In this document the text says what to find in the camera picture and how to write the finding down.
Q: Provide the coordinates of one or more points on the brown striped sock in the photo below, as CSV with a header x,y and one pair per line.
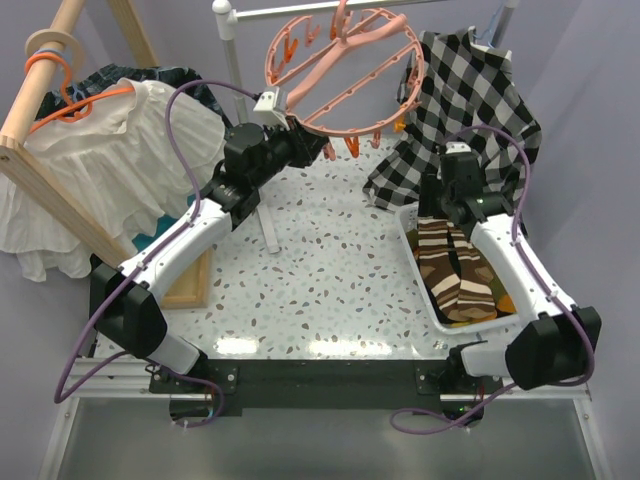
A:
x,y
475,301
435,266

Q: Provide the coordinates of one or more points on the dark patterned garment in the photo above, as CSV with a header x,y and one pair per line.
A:
x,y
110,74

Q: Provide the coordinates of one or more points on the olive orange sock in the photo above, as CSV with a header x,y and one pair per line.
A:
x,y
502,300

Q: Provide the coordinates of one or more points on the teal cloth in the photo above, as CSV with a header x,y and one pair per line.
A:
x,y
143,241

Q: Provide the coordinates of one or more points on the white blouse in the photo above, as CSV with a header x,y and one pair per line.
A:
x,y
135,158

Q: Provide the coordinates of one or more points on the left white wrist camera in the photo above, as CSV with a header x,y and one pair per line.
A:
x,y
270,108

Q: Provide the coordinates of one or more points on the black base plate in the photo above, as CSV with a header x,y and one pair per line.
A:
x,y
240,385

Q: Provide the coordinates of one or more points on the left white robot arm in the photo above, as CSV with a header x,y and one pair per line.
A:
x,y
126,300

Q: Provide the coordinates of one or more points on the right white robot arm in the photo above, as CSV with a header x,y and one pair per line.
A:
x,y
468,237

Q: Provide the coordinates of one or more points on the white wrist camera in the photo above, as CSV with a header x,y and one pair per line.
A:
x,y
454,148
270,108

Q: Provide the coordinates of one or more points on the pink round clip hanger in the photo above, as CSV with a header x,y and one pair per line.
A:
x,y
377,100

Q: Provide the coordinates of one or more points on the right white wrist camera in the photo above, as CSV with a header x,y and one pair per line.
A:
x,y
454,148

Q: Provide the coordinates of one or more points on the white metal clothes rail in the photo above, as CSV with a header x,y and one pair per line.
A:
x,y
228,17

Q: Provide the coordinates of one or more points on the orange clothes hanger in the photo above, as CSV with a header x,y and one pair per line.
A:
x,y
74,110

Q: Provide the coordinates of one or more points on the white plastic basket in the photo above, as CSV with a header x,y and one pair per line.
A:
x,y
445,280

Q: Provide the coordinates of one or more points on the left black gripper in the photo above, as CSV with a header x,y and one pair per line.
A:
x,y
305,144

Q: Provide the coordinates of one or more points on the blue clothes hanger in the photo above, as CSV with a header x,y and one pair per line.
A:
x,y
492,35

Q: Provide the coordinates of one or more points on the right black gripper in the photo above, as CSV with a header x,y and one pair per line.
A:
x,y
429,183

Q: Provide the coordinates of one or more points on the black white checkered shirt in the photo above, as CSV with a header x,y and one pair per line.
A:
x,y
467,89

